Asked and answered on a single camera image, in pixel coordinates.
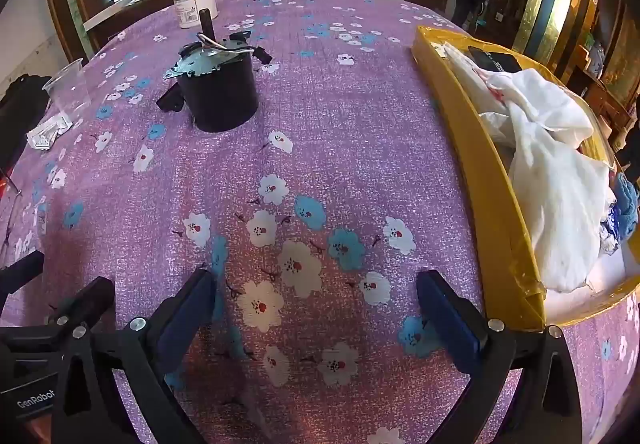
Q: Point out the black snack packet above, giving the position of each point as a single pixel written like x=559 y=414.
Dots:
x=492 y=59

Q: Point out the white plastic jar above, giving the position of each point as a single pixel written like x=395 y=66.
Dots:
x=195 y=3

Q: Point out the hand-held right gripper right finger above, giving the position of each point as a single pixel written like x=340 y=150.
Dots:
x=445 y=316

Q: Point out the blue towel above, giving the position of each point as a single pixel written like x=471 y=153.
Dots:
x=627 y=201

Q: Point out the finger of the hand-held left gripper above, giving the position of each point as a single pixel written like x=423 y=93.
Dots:
x=90 y=296
x=22 y=271

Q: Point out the wooden cabinet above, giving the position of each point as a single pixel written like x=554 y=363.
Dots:
x=612 y=108

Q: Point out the clear plastic cup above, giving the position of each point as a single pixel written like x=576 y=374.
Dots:
x=70 y=91

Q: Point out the black backpack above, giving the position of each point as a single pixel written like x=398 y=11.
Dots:
x=20 y=118

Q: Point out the purple floral tablecloth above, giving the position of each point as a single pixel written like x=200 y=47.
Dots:
x=325 y=123

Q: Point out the yellow cardboard box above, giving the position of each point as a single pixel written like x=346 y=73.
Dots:
x=475 y=148

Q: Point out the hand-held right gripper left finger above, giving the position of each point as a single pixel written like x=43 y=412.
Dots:
x=190 y=311

